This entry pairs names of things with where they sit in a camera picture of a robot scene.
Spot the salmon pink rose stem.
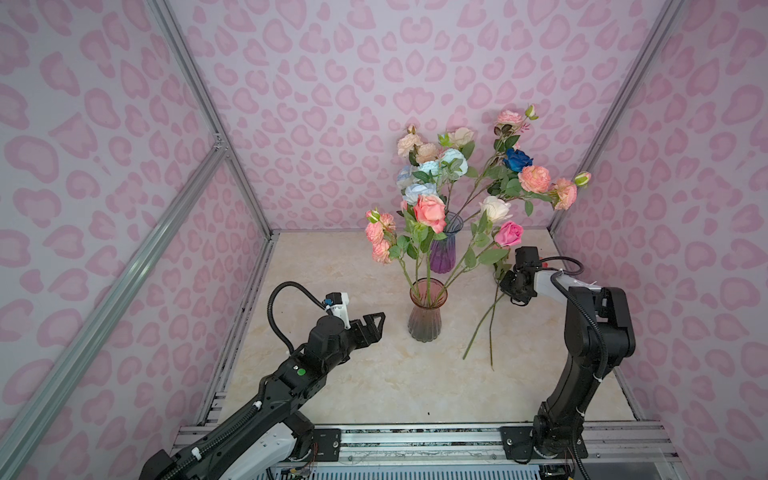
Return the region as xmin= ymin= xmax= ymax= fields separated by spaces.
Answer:
xmin=400 ymin=194 xmax=447 ymax=307

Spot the coral pink rose stem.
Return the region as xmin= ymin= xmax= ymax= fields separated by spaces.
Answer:
xmin=461 ymin=164 xmax=593 ymax=223

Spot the red glass vase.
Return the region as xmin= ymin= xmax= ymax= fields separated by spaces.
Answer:
xmin=407 ymin=278 xmax=448 ymax=343

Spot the white blue rose stem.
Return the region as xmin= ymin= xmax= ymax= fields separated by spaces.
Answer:
xmin=396 ymin=165 xmax=417 ymax=191

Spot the cream white rose stem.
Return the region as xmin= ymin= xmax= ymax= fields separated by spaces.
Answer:
xmin=440 ymin=195 xmax=514 ymax=295

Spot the red pink rose stem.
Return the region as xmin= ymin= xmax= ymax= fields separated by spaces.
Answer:
xmin=462 ymin=263 xmax=511 ymax=360

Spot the cream rose flower stem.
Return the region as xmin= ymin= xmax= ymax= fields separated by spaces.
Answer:
xmin=448 ymin=127 xmax=475 ymax=176

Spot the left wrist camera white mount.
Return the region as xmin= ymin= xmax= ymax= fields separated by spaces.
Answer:
xmin=324 ymin=292 xmax=351 ymax=330

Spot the dark blue rose stem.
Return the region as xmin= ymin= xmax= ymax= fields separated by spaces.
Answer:
xmin=486 ymin=148 xmax=533 ymax=200

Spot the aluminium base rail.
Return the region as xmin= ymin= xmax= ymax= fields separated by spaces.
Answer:
xmin=158 ymin=419 xmax=691 ymax=480

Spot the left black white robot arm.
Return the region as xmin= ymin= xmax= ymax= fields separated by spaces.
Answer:
xmin=139 ymin=312 xmax=386 ymax=479

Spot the pink carnation flower stem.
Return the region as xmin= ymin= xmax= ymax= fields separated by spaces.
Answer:
xmin=455 ymin=105 xmax=538 ymax=215

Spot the purple blue glass vase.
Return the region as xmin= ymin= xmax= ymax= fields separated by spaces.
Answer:
xmin=430 ymin=213 xmax=464 ymax=274

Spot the magenta rose flower stem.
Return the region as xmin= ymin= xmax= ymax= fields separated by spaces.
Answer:
xmin=444 ymin=220 xmax=525 ymax=290

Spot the peach carnation flower stem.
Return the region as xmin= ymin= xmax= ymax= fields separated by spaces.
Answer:
xmin=397 ymin=125 xmax=442 ymax=176

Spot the small pink rosebud stem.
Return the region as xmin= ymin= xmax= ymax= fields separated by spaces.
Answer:
xmin=488 ymin=287 xmax=503 ymax=371

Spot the left aluminium frame profile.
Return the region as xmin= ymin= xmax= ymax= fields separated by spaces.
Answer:
xmin=0 ymin=0 xmax=277 ymax=463

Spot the large pink peony stem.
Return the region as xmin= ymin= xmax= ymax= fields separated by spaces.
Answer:
xmin=365 ymin=208 xmax=417 ymax=295

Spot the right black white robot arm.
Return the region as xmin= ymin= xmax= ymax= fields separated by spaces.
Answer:
xmin=500 ymin=246 xmax=636 ymax=465

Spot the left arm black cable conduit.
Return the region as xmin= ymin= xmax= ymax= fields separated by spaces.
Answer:
xmin=266 ymin=281 xmax=328 ymax=355

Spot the white lavender rose stem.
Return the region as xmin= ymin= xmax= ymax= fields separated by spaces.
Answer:
xmin=401 ymin=183 xmax=437 ymax=208

